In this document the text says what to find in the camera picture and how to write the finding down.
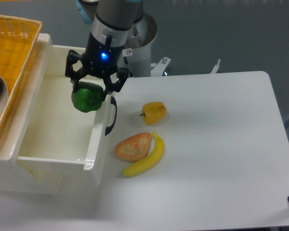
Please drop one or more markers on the green bell pepper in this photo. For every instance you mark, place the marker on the green bell pepper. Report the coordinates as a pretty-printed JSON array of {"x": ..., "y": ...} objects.
[{"x": 87, "y": 97}]

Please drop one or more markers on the black drawer handle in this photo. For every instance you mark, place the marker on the black drawer handle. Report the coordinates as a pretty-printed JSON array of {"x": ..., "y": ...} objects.
[{"x": 113, "y": 115}]

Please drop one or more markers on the brown croissant pastry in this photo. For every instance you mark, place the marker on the brown croissant pastry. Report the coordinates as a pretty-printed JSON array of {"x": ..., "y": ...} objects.
[{"x": 134, "y": 148}]

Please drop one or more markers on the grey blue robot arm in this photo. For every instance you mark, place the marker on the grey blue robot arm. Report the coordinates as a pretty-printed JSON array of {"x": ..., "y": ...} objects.
[{"x": 111, "y": 22}]

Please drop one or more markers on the yellow banana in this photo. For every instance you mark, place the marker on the yellow banana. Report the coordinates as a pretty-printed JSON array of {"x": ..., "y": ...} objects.
[{"x": 149, "y": 161}]

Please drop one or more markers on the white drawer cabinet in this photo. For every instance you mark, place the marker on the white drawer cabinet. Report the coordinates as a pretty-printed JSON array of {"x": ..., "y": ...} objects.
[{"x": 14, "y": 174}]

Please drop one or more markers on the white open upper drawer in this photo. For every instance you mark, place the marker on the white open upper drawer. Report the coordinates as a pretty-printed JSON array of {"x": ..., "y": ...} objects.
[{"x": 60, "y": 139}]

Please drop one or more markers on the white metal bracket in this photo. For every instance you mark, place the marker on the white metal bracket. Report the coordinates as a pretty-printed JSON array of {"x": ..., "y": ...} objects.
[{"x": 216, "y": 67}]

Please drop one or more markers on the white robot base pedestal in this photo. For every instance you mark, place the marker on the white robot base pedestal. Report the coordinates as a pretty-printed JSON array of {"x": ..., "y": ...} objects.
[{"x": 136, "y": 55}]

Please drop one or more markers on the yellow bell pepper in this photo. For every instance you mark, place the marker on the yellow bell pepper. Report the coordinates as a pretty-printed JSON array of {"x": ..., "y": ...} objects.
[{"x": 153, "y": 112}]

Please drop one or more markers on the white base foot with bolt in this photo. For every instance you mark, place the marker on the white base foot with bolt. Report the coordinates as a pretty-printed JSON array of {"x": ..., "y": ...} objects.
[{"x": 160, "y": 68}]

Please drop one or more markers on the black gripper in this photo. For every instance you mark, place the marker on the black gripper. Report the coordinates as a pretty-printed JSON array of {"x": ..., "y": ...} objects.
[{"x": 100, "y": 61}]

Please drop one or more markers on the yellow woven basket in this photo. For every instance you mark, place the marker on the yellow woven basket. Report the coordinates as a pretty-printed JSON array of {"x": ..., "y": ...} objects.
[{"x": 17, "y": 40}]

